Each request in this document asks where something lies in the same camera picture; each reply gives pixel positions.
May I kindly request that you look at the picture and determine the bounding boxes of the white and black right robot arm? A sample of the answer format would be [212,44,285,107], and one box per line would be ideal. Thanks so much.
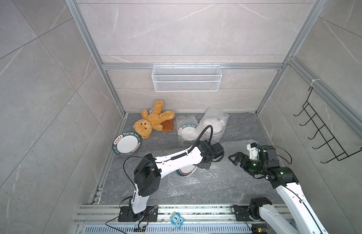
[228,142,327,234]

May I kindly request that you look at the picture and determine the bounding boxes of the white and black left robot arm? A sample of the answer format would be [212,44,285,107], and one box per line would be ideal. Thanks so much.
[123,140,224,215]

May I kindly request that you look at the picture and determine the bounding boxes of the brown wooden block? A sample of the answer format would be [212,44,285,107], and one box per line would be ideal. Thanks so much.
[161,119,174,132]

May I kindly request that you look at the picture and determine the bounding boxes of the white wire mesh basket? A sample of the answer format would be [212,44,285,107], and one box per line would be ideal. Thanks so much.
[151,65,222,92]

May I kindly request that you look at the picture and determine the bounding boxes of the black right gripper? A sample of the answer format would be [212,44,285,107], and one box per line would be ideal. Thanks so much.
[229,152,266,175]

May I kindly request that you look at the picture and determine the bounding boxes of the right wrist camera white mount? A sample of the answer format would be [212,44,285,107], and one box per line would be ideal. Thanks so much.
[247,142,259,160]

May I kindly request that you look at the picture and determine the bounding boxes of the black wire hook rack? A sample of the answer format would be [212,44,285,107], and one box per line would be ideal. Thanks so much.
[293,87,362,164]

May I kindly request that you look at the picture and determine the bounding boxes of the brown teddy bear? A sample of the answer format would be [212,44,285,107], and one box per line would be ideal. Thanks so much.
[133,99,175,139]

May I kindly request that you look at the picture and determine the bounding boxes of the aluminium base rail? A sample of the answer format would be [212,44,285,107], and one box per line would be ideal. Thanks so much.
[72,204,274,234]

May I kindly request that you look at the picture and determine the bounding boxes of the blue cartoon toy figure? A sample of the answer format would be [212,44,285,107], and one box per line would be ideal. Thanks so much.
[170,212,185,229]

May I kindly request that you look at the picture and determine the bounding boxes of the bubble plate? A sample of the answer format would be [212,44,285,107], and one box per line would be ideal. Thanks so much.
[176,165,197,177]
[176,116,198,146]
[196,107,230,144]

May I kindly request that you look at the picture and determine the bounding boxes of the large bubble wrap sheet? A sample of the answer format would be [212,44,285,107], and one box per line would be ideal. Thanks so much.
[148,139,281,204]

